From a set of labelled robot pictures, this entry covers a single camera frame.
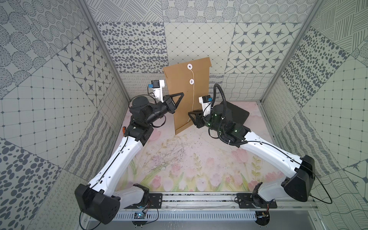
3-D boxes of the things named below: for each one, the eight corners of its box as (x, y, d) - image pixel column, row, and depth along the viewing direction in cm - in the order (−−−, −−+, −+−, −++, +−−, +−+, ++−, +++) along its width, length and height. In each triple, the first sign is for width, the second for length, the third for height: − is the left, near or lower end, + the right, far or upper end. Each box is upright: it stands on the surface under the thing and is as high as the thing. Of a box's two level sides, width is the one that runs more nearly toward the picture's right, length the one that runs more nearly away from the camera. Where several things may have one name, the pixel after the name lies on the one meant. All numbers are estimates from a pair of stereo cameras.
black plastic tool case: (218, 113, 115) (219, 108, 111) (226, 105, 121) (227, 100, 117) (241, 127, 106) (244, 122, 102) (248, 117, 112) (251, 113, 108)
